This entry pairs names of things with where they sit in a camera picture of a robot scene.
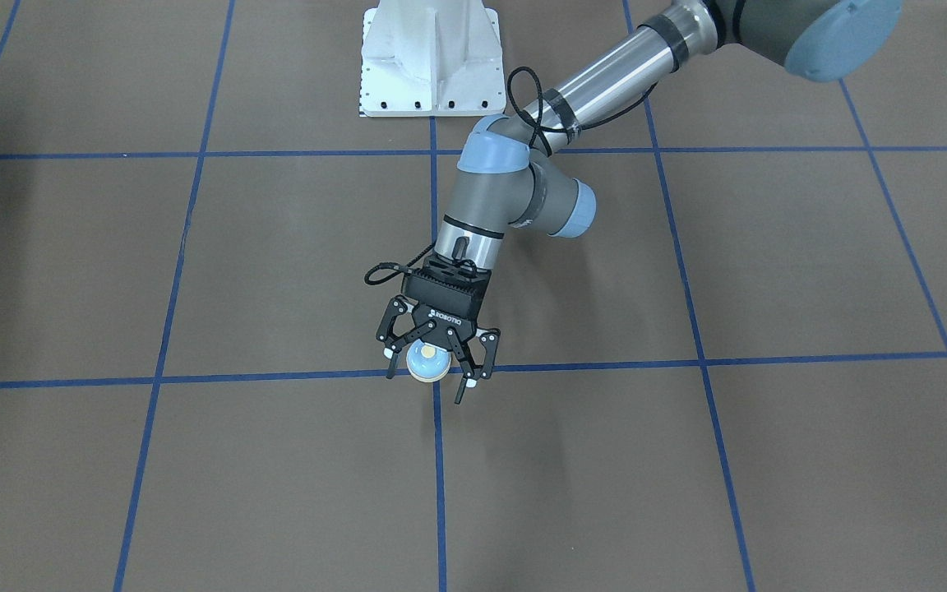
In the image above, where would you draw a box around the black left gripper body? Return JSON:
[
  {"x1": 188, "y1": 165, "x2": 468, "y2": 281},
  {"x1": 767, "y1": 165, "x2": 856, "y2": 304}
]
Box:
[{"x1": 401, "y1": 258, "x2": 492, "y2": 336}]

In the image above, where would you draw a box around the light blue call bell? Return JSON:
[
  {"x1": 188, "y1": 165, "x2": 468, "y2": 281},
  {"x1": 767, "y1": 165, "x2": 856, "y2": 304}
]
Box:
[{"x1": 405, "y1": 340, "x2": 451, "y2": 383}]

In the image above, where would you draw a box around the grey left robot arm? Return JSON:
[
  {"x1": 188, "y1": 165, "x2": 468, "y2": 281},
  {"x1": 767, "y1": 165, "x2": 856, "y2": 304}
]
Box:
[{"x1": 376, "y1": 1, "x2": 903, "y2": 402}]

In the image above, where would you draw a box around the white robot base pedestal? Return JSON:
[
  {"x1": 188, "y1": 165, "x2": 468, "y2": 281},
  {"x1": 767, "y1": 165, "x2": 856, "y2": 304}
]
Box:
[{"x1": 358, "y1": 1, "x2": 505, "y2": 118}]

